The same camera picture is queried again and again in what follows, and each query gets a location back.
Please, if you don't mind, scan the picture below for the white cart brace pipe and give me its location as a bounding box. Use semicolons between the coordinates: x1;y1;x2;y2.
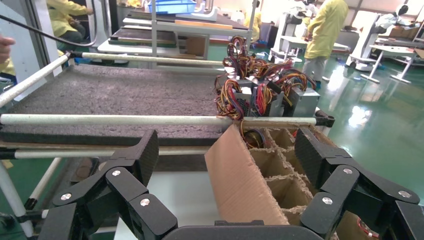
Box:
24;157;64;210

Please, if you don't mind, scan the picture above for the black cable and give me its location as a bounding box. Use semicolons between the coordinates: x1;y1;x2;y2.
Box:
0;0;99;48

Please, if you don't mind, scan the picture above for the black pipe end connector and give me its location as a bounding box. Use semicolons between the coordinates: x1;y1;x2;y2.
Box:
313;110;336;129

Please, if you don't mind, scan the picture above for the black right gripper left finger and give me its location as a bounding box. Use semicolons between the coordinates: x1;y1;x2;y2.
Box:
52;129;178;240

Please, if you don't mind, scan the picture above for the short white cart pipe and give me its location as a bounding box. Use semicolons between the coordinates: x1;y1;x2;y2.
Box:
18;207;51;223

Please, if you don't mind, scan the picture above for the long white cart rail pipe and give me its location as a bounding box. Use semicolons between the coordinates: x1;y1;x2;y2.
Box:
0;113;319;127

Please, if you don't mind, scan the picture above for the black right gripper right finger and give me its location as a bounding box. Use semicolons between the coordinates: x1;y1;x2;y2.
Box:
294;128;421;239

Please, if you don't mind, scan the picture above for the cardboard box with dividers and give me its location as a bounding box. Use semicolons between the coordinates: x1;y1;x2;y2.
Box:
204;125;382;240

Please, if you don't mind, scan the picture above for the white cart leg pipe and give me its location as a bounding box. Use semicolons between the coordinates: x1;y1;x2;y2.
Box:
0;161;34;238

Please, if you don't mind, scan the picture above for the grey metal frame stand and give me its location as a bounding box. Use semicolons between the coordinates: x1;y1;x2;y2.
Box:
0;0;64;100

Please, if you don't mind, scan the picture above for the blue plastic crate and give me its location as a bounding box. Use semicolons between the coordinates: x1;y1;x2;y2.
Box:
147;0;198;15

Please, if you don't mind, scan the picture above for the grey foam mat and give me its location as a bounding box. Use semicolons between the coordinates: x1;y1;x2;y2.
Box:
0;63;229;147

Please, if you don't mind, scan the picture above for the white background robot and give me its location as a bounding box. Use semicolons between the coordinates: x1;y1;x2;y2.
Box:
346;3;419;72
269;9;309;64

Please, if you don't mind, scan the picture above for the small brown cardboard box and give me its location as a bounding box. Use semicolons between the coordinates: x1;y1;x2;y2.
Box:
185;35;208;57

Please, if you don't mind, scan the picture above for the white work table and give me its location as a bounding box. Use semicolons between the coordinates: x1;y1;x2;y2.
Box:
360;44;419;84
280;35;351;82

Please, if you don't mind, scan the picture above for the wire bundle in front cell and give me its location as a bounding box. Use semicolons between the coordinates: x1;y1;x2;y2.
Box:
240;127;267;150

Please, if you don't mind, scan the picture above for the person in yellow coat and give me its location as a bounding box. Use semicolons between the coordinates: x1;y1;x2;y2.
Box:
0;34;17;84
46;0;94;52
243;0;263;44
303;0;349;90

